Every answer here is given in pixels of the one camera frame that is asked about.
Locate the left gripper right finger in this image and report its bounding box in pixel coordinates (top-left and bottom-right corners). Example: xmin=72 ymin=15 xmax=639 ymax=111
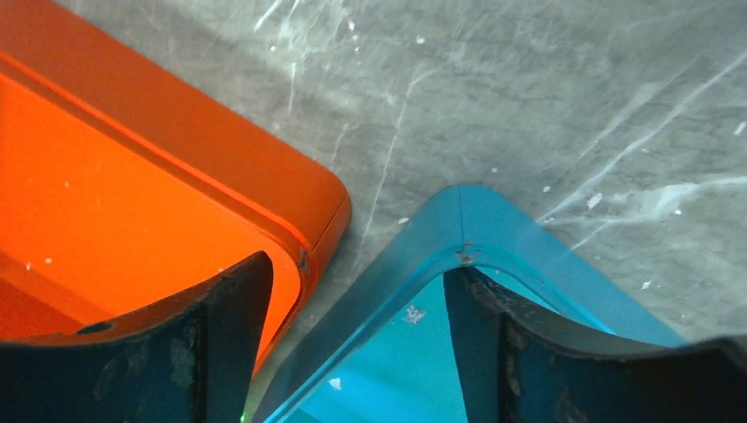
xmin=443 ymin=267 xmax=746 ymax=422

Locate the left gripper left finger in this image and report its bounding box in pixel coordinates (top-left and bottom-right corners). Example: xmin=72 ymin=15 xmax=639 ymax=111
xmin=1 ymin=251 xmax=273 ymax=422

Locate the light blue tray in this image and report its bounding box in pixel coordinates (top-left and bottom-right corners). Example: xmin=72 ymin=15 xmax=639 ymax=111
xmin=253 ymin=184 xmax=684 ymax=422

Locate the orange tray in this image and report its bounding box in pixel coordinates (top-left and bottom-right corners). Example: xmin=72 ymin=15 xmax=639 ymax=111
xmin=1 ymin=1 xmax=351 ymax=364

